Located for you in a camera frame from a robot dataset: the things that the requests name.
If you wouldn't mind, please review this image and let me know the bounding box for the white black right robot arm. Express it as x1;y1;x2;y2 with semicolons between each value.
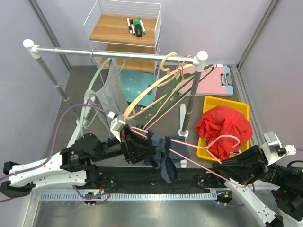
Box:
212;145;303;227

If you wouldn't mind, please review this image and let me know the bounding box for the mint green hanger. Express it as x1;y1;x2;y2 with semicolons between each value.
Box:
80;58;126;134

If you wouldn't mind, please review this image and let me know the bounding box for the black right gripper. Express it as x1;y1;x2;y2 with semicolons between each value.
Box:
212;141;288;185

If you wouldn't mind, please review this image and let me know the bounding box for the grey garment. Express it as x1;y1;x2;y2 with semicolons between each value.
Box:
84;58;137;135

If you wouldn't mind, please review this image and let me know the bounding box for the pink clipboard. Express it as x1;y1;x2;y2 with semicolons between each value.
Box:
178;64;233;96

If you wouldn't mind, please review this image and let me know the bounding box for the wooden hanger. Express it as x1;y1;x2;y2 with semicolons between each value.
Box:
122;52;192;121

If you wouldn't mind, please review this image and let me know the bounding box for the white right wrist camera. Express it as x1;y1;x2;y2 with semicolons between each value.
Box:
260;131;297;166

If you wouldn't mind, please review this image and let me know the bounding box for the white slotted cable duct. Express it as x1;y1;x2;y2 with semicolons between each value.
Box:
39;191;217;201

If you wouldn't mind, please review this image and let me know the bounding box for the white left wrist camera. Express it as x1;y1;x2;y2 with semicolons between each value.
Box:
107;111;125;142

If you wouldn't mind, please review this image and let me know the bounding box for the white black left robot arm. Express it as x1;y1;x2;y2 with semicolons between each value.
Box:
0;126;156;199

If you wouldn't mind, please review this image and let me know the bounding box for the green plastic hanger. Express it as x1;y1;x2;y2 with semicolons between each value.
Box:
137;62;217;130

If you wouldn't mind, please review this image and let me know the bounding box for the red t-shirt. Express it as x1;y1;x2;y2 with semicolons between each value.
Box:
195;106;253;160

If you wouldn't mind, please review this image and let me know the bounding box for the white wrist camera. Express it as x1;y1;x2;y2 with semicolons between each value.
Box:
107;111;125;142
260;131;297;166

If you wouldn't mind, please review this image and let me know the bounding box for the white tank top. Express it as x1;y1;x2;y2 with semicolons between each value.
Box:
229;149;243;157

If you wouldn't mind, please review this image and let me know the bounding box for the black white marker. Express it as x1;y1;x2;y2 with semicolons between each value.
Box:
126;18;133;34
129;18;136;35

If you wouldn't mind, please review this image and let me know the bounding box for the white wire shelf basket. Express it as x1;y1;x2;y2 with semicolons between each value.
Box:
83;0;162;79

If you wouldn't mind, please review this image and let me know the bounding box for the teal folder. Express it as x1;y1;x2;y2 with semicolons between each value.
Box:
120;70;158;103

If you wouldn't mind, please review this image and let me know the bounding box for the green capped marker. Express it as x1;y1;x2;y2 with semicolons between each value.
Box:
138;17;146;35

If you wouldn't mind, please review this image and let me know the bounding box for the yellow plastic tray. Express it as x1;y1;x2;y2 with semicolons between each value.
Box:
196;96;250;162

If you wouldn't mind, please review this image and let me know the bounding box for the green highlighter marker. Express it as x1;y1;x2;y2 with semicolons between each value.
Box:
134;20;143;37

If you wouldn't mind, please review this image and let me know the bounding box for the navy blue garment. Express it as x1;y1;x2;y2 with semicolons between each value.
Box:
143;132;191;183

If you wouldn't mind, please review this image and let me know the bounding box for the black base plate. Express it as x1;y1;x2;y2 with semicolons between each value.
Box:
76;166;226;194

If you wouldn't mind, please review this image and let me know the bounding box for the silver clothes rack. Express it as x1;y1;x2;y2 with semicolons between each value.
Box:
23;39;208;138

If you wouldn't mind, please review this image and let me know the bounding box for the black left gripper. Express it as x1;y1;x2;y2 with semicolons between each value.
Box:
91;124;157;163

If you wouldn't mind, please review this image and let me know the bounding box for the pink wire hanger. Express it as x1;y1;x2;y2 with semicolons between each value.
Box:
143;54;217;131
130;126;248;189

